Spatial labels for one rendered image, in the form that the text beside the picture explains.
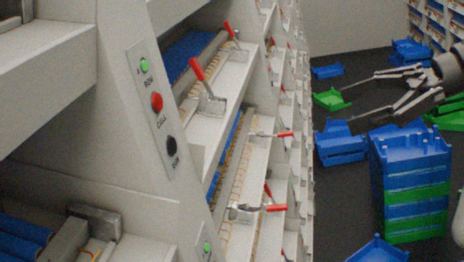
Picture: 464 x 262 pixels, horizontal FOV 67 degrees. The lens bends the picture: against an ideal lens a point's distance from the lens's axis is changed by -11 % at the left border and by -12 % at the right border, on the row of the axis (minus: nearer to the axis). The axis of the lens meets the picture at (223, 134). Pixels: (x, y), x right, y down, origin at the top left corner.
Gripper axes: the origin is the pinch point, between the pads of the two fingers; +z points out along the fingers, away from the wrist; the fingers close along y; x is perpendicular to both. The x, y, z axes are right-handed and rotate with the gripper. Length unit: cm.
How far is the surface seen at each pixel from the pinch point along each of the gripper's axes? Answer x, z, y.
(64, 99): 27, 14, -44
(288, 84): -24, 26, 100
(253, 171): -7.2, 22.7, 2.8
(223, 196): -3.0, 24.8, -10.4
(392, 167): -63, -6, 71
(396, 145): -66, -11, 91
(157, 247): 11.9, 17.8, -40.7
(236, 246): -7.3, 22.6, -19.4
